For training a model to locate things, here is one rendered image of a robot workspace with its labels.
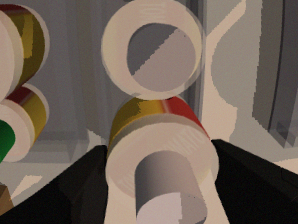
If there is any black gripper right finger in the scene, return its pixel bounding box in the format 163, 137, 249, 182
210, 139, 298, 224

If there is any cream jar with yellow and red label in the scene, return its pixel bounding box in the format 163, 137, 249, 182
105, 95, 220, 224
101, 0, 208, 100

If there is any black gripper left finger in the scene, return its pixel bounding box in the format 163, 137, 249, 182
0, 144, 109, 224

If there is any brown cube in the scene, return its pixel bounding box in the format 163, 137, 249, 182
0, 185, 13, 216

